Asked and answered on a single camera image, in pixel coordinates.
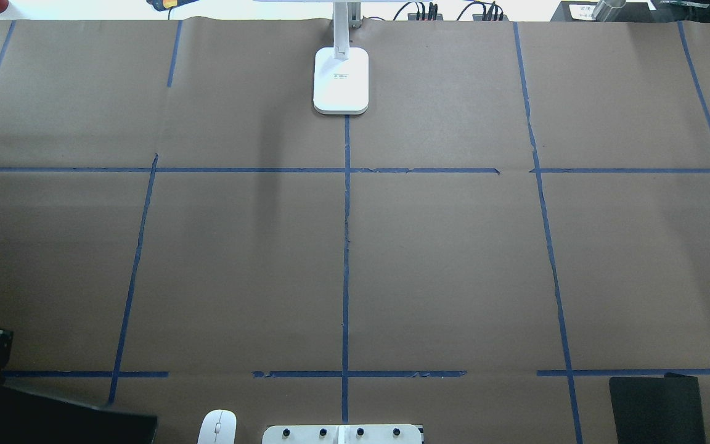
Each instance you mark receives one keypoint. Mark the white computer mouse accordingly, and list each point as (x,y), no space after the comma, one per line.
(218,426)

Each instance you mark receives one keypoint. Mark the black mouse pad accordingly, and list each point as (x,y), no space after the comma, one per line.
(666,409)

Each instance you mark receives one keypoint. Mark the grey laptop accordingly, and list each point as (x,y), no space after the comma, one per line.
(27,417)

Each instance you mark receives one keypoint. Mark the white desk lamp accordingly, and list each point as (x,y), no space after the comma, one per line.
(341,72)

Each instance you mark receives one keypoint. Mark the far orange black usb hub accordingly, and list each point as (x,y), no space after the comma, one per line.
(425,12)

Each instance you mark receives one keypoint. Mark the orange black usb hub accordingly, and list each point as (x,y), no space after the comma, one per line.
(490,12)
(425,12)

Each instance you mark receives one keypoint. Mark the near orange black usb hub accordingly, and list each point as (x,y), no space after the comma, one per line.
(490,12)

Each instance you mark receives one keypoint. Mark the dark blue patterned pouch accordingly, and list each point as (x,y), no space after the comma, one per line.
(166,5)

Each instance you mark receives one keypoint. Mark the black box under cylinder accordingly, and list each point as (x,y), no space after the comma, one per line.
(579,11)

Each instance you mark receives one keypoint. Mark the silver metal cylinder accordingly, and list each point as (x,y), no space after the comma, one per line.
(607,10)

